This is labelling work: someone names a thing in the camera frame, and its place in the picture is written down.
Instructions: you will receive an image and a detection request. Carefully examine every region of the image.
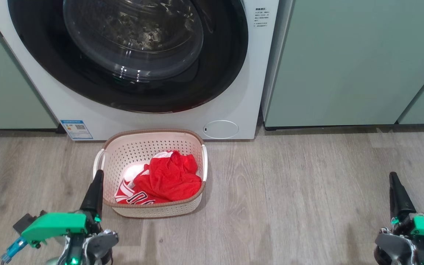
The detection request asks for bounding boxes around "black-rimmed glass washer door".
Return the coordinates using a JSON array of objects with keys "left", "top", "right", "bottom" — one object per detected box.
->
[{"left": 7, "top": 0, "right": 250, "bottom": 114}]

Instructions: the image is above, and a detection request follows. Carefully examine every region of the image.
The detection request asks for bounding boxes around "wide pale green cabinet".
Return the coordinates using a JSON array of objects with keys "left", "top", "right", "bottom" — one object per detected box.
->
[{"left": 264, "top": 0, "right": 424, "bottom": 130}]

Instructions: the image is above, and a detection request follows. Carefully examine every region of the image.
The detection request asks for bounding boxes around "red and white garment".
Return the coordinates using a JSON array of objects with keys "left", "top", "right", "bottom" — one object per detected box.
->
[{"left": 134, "top": 150, "right": 202, "bottom": 202}]

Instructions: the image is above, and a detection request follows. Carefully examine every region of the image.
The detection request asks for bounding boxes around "white front-load washing machine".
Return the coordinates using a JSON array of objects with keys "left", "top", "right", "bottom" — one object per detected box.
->
[{"left": 0, "top": 0, "right": 280, "bottom": 141}]

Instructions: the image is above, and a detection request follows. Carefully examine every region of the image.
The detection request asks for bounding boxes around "black warning text label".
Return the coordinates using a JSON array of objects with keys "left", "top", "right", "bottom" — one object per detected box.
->
[{"left": 254, "top": 7, "right": 271, "bottom": 28}]

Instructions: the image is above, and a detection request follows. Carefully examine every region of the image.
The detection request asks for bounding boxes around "cream perforated laundry basket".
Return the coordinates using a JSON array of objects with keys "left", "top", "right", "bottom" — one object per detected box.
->
[{"left": 93, "top": 128, "right": 208, "bottom": 219}]

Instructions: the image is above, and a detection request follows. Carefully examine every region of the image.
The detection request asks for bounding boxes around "round drain filter cover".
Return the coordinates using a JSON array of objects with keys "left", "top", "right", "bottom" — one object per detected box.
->
[{"left": 202, "top": 120, "right": 240, "bottom": 140}]

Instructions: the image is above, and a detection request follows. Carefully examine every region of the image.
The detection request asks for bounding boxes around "blue energy label sticker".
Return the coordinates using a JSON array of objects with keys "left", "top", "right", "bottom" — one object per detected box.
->
[{"left": 59, "top": 119, "right": 93, "bottom": 141}]

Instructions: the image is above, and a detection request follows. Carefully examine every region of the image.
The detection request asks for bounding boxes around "blue cable connector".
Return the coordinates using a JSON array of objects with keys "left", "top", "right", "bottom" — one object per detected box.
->
[{"left": 1, "top": 236, "right": 29, "bottom": 263}]

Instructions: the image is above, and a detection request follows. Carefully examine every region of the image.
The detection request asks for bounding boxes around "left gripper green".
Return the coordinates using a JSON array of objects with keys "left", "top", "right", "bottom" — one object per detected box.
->
[{"left": 21, "top": 169, "right": 105, "bottom": 248}]

